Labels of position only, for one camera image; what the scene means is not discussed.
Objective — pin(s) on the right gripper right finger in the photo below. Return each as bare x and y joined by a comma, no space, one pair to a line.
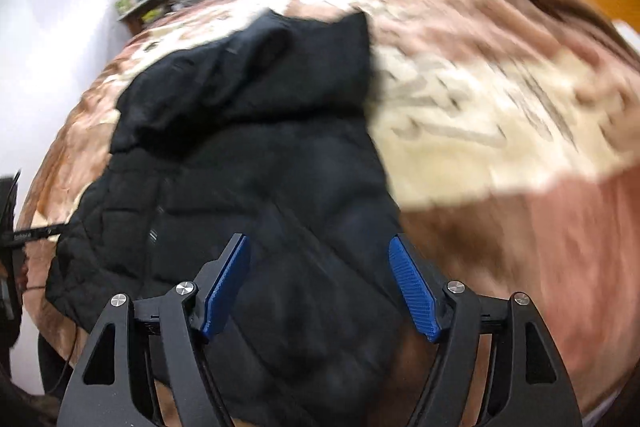
496,350

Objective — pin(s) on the brown cream plush blanket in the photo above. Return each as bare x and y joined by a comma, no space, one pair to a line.
490,119

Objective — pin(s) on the black puffer jacket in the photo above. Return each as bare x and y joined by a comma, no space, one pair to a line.
262,133

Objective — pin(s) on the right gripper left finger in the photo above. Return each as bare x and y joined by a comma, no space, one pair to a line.
133,341

